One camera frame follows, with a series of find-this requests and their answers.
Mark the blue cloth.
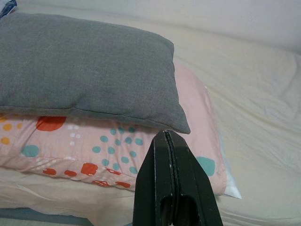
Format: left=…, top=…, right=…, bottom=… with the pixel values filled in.
left=0, top=0, right=19, bottom=17

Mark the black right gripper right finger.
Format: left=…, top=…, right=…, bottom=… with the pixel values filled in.
left=167, top=130, right=222, bottom=226

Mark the cream bed sheet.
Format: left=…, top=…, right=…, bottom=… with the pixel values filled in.
left=0, top=0, right=301, bottom=226

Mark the grey blue blanket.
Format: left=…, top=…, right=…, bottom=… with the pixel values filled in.
left=0, top=207, right=95, bottom=226

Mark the pink dotted pillow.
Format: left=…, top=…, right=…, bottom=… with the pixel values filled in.
left=0, top=63, right=228, bottom=196

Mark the grey pillow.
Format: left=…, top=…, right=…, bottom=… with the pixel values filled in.
left=0, top=12, right=191, bottom=135

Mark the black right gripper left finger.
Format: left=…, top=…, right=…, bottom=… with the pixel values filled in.
left=133, top=130, right=176, bottom=226

